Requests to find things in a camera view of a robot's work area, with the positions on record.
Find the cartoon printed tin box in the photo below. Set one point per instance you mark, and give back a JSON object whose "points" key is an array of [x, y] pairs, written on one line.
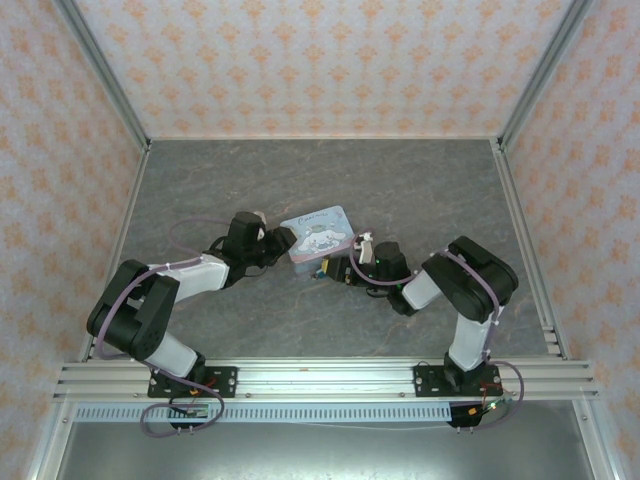
{"points": [[320, 235]]}

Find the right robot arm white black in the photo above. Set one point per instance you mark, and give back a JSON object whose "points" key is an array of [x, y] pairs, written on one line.
{"points": [[475, 280]]}

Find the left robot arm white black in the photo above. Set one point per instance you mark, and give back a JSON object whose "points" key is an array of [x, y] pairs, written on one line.
{"points": [[145, 310]]}

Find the right base circuit board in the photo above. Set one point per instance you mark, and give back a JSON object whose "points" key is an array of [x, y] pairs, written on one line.
{"points": [[487, 407]]}

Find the base circuit board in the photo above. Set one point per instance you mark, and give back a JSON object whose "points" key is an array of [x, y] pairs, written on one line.
{"points": [[487, 407], [192, 411]]}

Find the left base circuit board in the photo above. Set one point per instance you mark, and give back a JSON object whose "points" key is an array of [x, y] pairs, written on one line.
{"points": [[192, 411]]}

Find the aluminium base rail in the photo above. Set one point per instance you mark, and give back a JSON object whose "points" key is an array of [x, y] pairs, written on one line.
{"points": [[325, 377]]}

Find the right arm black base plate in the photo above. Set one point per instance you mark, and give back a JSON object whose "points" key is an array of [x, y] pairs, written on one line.
{"points": [[430, 382]]}

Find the aluminium side frame rail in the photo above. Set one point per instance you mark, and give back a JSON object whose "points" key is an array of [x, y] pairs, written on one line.
{"points": [[525, 240], [117, 240]]}

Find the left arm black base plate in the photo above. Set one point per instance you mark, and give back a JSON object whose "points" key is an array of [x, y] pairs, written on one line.
{"points": [[222, 382]]}

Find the aluminium corner post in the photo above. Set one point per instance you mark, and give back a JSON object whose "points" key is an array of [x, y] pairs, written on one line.
{"points": [[542, 75], [107, 80]]}

